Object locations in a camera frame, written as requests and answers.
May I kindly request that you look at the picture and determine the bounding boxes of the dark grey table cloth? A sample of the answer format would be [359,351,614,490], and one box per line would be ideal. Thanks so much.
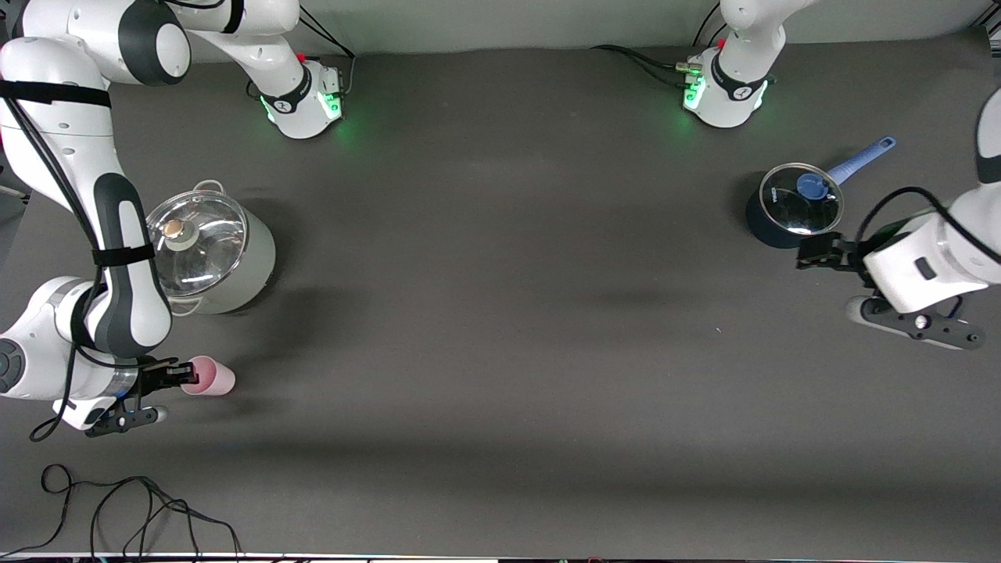
[0,27,1001,560]

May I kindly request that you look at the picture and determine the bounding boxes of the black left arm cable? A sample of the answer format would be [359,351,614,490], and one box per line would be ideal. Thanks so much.
[856,186,1001,267]

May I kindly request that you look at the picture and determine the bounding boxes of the black right base cables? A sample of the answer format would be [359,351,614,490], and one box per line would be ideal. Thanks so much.
[249,14,357,101]

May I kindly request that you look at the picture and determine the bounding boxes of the pink plastic cup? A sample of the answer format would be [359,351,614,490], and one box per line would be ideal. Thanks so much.
[181,356,235,396]

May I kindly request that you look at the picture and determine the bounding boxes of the black left base cables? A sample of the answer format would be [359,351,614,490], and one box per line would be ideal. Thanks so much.
[590,14,732,88]

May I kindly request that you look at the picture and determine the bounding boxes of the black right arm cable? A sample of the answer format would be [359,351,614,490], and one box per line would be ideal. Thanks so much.
[0,78,157,443]

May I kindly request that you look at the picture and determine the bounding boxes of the black base cables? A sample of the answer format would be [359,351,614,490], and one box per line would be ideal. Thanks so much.
[249,14,357,101]
[590,14,732,88]

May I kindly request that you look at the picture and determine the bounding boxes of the grey steel stock pot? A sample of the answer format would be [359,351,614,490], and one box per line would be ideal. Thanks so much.
[145,180,276,316]

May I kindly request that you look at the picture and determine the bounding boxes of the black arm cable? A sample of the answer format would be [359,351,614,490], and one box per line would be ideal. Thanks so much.
[0,78,157,443]
[856,186,1001,267]

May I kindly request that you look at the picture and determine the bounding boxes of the dark blue saucepan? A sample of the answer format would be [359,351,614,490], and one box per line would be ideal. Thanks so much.
[745,137,897,249]

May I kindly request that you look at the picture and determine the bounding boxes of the thin black loose cable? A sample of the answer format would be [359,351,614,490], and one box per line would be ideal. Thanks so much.
[0,464,243,558]

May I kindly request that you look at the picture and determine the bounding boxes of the glass lid with wooden knob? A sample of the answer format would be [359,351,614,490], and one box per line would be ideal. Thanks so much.
[145,190,249,298]

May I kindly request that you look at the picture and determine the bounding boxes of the glass lid with blue knob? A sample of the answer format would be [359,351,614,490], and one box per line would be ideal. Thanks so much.
[759,163,845,237]

